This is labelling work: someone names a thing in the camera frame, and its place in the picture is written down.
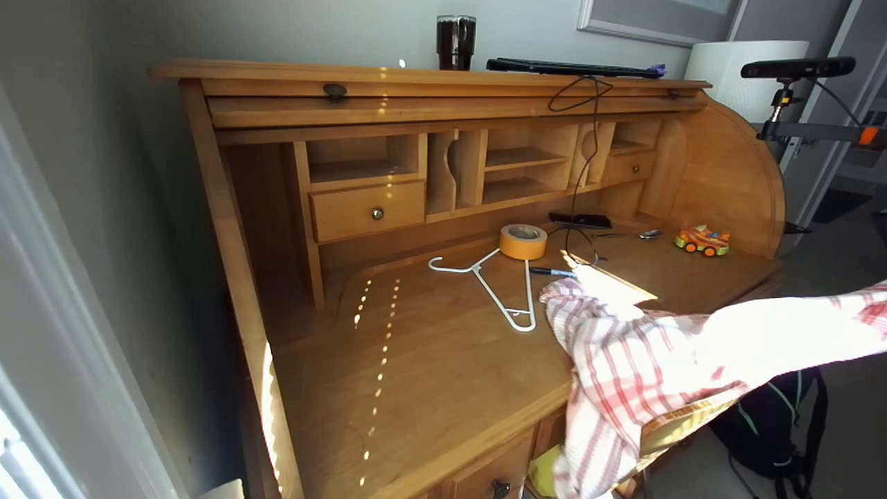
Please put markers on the red white plaid towel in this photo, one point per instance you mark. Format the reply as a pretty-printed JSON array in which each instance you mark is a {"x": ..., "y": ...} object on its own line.
[{"x": 626, "y": 378}]

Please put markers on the orange tape roll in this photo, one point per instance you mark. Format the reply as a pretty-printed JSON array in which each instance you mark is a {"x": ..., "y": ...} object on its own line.
[{"x": 511, "y": 245}]

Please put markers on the desk drawer with round knob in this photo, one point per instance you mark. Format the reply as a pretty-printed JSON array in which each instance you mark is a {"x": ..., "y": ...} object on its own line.
[{"x": 355, "y": 211}]

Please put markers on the dark marker pen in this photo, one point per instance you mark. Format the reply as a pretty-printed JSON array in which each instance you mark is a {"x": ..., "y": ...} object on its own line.
[{"x": 547, "y": 273}]

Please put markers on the wooden roll-top desk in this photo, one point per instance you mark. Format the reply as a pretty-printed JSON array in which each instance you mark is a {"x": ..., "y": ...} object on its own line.
[{"x": 444, "y": 370}]

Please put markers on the flat black device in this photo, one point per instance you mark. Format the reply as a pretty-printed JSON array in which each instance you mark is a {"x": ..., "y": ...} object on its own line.
[{"x": 579, "y": 220}]

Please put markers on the dark metal desk latch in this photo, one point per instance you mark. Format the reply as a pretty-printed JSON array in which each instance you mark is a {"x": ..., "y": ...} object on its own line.
[{"x": 334, "y": 93}]

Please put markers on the small plain desk drawer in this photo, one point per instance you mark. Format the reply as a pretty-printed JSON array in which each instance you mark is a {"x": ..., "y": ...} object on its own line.
[{"x": 629, "y": 168}]

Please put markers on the small metal clip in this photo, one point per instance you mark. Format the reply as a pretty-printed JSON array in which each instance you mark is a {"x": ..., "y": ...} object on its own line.
[{"x": 650, "y": 233}]

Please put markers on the black tumbler cup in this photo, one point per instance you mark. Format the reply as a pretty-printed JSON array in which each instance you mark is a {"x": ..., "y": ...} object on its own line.
[{"x": 456, "y": 43}]

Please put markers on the long black bar device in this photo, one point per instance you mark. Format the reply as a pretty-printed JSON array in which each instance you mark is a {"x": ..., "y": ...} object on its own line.
[{"x": 572, "y": 66}]

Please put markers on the colourful toy car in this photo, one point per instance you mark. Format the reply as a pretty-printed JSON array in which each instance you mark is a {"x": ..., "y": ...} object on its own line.
[{"x": 703, "y": 241}]

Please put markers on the black backpack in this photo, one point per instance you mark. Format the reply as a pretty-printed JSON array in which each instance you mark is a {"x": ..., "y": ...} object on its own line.
[{"x": 772, "y": 432}]

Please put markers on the grey bar with orange clamp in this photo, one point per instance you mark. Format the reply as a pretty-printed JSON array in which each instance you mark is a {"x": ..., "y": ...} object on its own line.
[{"x": 832, "y": 133}]

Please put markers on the white picture frame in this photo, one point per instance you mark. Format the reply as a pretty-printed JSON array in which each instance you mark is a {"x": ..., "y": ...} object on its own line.
[{"x": 646, "y": 22}]

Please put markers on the black camera tripod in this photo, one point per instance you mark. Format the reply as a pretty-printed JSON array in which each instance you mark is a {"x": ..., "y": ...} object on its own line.
[{"x": 783, "y": 98}]

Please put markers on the black camera bar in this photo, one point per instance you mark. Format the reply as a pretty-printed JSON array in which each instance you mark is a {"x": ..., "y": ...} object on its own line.
[{"x": 800, "y": 66}]

